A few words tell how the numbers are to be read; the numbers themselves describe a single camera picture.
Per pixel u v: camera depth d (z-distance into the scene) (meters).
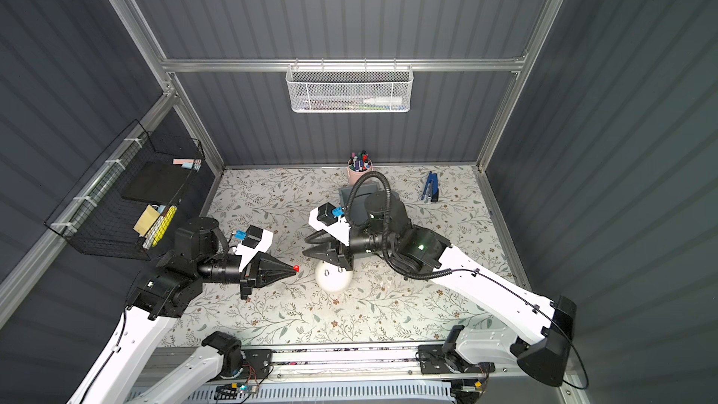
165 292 0.44
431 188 1.15
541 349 0.39
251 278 0.51
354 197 0.48
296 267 0.57
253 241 0.49
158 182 0.80
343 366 0.75
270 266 0.56
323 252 0.55
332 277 0.79
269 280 0.57
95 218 0.65
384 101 0.89
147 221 0.68
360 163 1.05
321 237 0.57
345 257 0.51
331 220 0.48
